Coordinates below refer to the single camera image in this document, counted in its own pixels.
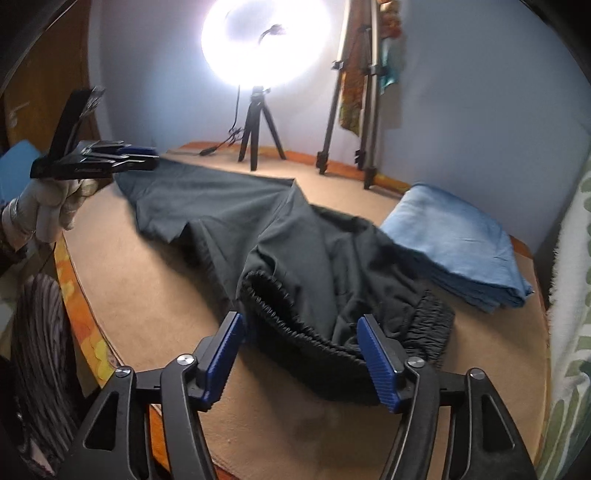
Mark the tall grey tripod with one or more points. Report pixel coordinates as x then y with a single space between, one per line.
371 92

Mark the light blue board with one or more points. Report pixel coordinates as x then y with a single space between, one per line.
16 170

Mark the person's left hand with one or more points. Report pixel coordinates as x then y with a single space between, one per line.
60 203

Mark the black pants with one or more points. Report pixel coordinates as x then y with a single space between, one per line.
258 230

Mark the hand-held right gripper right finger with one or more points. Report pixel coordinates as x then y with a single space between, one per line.
379 364

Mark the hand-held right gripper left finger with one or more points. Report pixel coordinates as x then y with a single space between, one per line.
225 355

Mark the orange patterned hanging cloth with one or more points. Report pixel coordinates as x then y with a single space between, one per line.
353 92

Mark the teal hanging cloth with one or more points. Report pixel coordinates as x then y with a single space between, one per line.
391 69

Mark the white green fuzzy blanket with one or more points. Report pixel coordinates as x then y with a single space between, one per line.
570 332

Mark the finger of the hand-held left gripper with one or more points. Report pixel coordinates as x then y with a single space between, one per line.
134 150
138 164

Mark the brown wooden wardrobe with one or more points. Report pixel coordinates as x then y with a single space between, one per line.
41 74

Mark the person's striped clothing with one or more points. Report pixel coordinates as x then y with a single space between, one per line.
41 360

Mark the small black tripod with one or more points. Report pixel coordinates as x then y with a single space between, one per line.
256 134

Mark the folded blue jeans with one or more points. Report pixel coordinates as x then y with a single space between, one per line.
457 249

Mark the person's left forearm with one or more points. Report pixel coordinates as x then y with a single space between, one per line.
16 221

